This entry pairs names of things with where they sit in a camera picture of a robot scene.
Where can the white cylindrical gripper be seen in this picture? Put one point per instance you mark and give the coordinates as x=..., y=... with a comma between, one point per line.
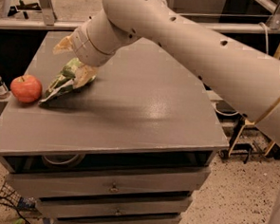
x=81, y=46

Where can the green jalapeno chip bag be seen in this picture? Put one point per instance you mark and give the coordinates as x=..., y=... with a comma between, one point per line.
x=62, y=83

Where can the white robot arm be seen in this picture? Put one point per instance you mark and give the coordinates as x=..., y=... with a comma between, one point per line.
x=247, y=79

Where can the red apple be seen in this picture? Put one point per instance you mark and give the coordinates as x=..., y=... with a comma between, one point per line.
x=26, y=88

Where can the grey drawer cabinet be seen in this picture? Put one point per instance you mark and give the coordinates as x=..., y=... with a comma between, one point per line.
x=143, y=111

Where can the top grey drawer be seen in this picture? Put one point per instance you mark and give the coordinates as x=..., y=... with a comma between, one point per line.
x=115, y=182

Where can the middle grey drawer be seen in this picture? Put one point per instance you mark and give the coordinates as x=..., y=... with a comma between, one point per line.
x=114, y=206

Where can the grey metal railing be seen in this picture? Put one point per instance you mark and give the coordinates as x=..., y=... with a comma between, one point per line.
x=71, y=13

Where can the wire basket on floor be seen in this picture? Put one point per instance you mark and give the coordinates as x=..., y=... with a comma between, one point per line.
x=10, y=198

